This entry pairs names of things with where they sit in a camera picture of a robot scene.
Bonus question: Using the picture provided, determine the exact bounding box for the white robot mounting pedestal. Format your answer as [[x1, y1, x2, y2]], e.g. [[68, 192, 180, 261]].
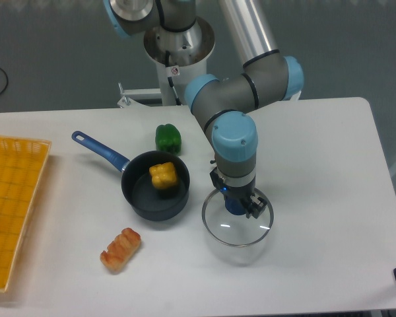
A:
[[117, 16, 216, 108]]

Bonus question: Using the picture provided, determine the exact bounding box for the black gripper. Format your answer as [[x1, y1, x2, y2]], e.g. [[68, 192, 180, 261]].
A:
[[210, 167, 266, 219]]

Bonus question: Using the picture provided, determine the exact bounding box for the yellow toy bell pepper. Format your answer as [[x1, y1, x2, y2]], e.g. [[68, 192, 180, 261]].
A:
[[148, 162, 178, 190]]

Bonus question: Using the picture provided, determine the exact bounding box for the glass lid blue knob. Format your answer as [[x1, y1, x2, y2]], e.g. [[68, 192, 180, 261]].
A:
[[201, 190, 274, 247]]

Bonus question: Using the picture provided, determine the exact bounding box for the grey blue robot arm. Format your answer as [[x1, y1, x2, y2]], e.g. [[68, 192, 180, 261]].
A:
[[104, 1, 304, 218]]

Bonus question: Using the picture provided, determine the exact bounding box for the dark saucepan blue handle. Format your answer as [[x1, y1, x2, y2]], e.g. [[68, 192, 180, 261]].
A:
[[72, 131, 190, 221]]

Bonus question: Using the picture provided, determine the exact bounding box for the toy bread loaf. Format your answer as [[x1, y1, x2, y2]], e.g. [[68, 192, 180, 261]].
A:
[[100, 228, 141, 273]]

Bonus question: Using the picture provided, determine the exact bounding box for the green toy bell pepper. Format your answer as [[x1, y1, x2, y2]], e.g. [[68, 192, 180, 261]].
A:
[[154, 123, 182, 155]]

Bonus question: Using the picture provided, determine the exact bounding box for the yellow woven basket tray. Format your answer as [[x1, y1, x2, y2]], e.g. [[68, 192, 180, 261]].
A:
[[0, 135, 51, 293]]

